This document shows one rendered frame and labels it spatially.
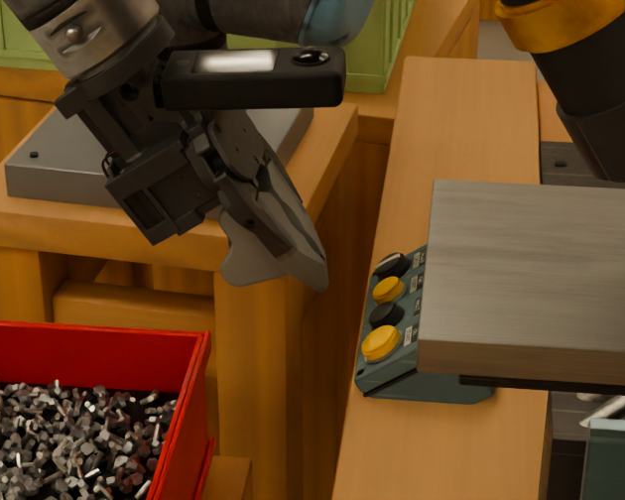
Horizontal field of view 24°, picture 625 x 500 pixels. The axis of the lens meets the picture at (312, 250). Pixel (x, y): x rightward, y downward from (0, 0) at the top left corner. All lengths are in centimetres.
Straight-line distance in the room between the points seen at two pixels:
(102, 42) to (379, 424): 31
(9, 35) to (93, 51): 95
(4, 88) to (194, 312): 57
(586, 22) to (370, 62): 130
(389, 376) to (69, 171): 48
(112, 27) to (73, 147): 52
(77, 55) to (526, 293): 35
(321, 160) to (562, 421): 68
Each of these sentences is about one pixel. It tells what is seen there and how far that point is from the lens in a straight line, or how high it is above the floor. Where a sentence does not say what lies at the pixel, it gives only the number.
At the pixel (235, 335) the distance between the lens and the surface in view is 136.
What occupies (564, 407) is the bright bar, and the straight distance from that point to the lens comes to 82.
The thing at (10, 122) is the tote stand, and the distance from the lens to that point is 188.
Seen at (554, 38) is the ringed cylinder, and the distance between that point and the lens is 44.
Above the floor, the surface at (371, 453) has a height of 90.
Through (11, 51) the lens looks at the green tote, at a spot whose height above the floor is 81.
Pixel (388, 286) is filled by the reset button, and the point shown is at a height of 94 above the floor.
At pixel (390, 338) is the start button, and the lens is 99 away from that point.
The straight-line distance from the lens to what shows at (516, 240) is 73.
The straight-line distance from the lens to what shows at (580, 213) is 76.
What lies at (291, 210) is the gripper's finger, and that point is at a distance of 97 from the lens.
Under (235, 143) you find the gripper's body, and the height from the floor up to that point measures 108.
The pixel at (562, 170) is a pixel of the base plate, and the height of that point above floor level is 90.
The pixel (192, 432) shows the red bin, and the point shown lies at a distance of 102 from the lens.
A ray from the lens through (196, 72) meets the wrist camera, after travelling 91.
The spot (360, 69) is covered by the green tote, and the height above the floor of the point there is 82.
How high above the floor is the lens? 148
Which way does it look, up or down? 30 degrees down
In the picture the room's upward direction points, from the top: straight up
